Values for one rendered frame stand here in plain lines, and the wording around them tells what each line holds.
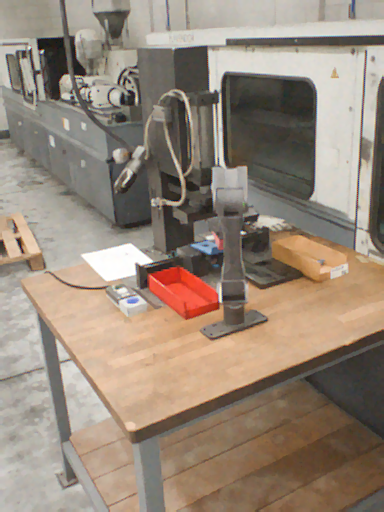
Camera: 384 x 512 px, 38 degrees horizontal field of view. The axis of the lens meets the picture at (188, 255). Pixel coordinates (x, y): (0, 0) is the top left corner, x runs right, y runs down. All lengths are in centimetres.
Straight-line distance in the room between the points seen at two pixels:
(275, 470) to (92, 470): 67
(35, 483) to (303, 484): 111
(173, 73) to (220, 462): 138
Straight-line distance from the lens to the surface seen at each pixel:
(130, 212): 512
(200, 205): 188
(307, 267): 192
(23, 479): 261
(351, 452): 227
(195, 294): 181
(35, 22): 1107
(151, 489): 145
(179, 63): 186
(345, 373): 256
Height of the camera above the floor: 171
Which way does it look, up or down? 22 degrees down
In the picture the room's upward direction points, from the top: 4 degrees counter-clockwise
